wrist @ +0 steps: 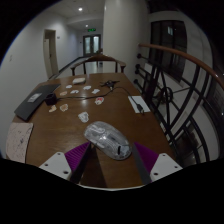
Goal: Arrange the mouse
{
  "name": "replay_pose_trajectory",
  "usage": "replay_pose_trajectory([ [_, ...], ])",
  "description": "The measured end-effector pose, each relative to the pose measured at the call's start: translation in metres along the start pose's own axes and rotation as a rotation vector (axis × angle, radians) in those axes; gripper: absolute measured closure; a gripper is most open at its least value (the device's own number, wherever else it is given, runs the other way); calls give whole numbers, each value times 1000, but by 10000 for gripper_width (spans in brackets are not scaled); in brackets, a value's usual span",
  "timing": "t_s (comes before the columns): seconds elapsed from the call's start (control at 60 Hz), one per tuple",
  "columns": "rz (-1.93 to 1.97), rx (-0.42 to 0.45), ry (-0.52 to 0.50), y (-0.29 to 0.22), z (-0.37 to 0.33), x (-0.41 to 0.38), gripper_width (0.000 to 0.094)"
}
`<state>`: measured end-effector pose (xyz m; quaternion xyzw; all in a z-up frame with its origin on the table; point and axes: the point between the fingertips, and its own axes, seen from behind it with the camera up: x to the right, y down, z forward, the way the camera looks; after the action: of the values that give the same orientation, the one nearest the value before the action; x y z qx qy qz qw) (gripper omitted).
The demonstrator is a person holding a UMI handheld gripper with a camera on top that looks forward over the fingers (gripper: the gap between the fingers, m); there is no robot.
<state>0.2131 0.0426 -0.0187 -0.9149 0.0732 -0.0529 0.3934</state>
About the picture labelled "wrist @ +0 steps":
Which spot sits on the black adapter clump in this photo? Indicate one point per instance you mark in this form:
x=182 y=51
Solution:
x=109 y=84

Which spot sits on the black railing with wooden handrail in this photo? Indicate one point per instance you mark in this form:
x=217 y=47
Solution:
x=173 y=52

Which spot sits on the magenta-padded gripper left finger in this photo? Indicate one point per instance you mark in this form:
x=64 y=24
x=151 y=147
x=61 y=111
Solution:
x=56 y=163

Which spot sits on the white grey sticker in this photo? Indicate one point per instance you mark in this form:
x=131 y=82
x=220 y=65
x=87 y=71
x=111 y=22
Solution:
x=83 y=116

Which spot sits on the black closed laptop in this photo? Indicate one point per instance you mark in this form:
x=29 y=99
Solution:
x=30 y=108

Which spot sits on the small white sticker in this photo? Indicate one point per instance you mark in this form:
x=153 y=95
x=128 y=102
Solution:
x=87 y=87
x=74 y=91
x=69 y=86
x=95 y=91

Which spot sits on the red and white sticker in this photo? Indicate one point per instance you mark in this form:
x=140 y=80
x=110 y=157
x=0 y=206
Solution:
x=99 y=100

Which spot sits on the dark wooden chair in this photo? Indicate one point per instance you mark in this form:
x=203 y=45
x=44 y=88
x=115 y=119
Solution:
x=99 y=51

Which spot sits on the small white box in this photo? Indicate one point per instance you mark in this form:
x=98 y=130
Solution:
x=79 y=80

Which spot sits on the wooden armchair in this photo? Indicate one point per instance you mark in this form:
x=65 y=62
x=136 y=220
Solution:
x=100 y=57

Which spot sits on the white notepad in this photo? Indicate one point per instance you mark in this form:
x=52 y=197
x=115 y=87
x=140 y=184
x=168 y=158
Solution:
x=141 y=101

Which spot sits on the small beige sticker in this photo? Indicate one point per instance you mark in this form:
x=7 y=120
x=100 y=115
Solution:
x=52 y=108
x=63 y=93
x=64 y=107

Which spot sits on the green exit sign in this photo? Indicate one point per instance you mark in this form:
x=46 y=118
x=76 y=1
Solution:
x=92 y=29

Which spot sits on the white marble-print mouse pad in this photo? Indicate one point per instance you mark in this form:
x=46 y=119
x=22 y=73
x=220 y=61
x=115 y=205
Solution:
x=19 y=141

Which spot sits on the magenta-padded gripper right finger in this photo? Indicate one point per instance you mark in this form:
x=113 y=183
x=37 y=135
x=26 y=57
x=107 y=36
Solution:
x=165 y=166

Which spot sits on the dark framed window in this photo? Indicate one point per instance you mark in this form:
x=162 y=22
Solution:
x=166 y=46

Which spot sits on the glazed double door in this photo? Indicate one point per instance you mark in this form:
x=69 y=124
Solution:
x=87 y=45

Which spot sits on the beige side door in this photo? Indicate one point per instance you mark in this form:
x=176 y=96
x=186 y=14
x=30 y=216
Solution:
x=50 y=53

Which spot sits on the small black box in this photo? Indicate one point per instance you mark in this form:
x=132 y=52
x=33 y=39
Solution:
x=50 y=99

